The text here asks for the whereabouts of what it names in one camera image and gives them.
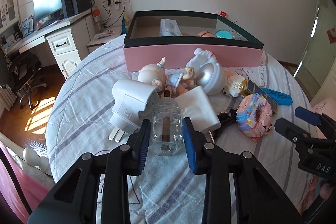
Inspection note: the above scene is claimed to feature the blue marker pen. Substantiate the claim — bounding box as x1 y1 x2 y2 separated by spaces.
262 88 293 106

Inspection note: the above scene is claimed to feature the clear glass jar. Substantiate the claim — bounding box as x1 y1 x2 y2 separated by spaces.
150 97 183 156

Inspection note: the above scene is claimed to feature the pink block donut model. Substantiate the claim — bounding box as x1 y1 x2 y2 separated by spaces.
236 93 272 142

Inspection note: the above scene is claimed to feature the white square charger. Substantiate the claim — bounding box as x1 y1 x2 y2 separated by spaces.
174 86 221 134

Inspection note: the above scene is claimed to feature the white plug adapter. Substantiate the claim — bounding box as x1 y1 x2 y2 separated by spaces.
109 79 159 143

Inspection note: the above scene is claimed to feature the white block figure model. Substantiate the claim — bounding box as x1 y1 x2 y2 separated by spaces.
223 72 247 97

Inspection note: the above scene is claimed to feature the baby doll figurine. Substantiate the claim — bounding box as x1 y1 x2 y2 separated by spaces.
137 57 196 97

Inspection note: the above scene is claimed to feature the white round toy lamp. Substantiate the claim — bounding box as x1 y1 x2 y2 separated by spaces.
186 48 227 96

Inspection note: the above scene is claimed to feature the blue gold slim box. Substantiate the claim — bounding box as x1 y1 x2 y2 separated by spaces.
240 80 278 114

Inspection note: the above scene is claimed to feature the striped quilted tablecloth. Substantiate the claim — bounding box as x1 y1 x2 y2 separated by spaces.
46 36 316 223

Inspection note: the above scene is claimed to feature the clear teal lid container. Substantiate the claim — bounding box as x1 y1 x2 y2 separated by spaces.
215 30 247 41

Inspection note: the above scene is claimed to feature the white side table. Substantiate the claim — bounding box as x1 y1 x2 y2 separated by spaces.
87 27 121 53

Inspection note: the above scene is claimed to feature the rose gold tape roll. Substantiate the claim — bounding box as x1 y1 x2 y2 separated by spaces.
198 31 216 38

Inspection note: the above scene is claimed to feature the pink green storage box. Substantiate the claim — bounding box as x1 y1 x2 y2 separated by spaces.
123 10 264 72

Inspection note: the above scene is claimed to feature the white desk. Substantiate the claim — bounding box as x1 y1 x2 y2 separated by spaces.
5 9 95 79

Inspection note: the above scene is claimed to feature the clear plastic case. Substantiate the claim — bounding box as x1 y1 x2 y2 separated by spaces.
160 19 182 36

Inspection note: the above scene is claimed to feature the snack bag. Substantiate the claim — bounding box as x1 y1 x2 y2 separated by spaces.
121 11 131 35

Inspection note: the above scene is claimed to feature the black office chair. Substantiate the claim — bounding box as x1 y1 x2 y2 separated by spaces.
1 47 47 110

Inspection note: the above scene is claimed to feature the orange cap bottle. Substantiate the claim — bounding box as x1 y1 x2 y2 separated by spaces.
92 7 104 34

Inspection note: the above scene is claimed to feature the black computer monitor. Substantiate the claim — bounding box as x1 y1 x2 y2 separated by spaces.
33 0 64 30

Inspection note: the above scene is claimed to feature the white glass door cabinet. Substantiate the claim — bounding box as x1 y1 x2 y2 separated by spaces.
0 0 19 34

